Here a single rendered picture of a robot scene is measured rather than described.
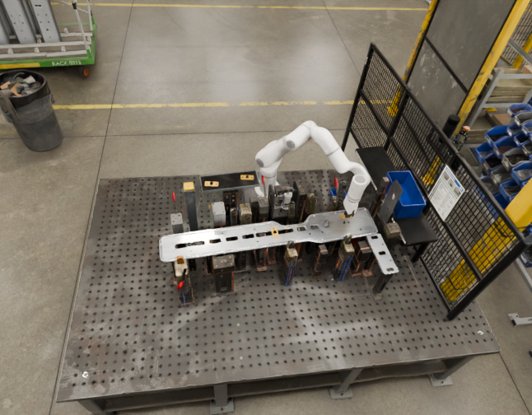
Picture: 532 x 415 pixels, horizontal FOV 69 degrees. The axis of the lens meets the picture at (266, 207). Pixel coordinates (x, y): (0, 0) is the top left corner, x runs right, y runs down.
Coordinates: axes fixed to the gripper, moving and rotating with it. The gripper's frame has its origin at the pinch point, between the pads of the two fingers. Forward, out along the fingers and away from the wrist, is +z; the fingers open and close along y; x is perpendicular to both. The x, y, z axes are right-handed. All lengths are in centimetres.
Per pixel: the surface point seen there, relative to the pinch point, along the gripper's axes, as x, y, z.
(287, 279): -41, 21, 33
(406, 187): 52, -19, 4
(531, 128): 178, -57, -4
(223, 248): -80, 6, 9
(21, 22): -269, -391, 53
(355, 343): -10, 67, 39
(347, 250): -7.4, 23.6, 4.9
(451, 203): 54, 18, -20
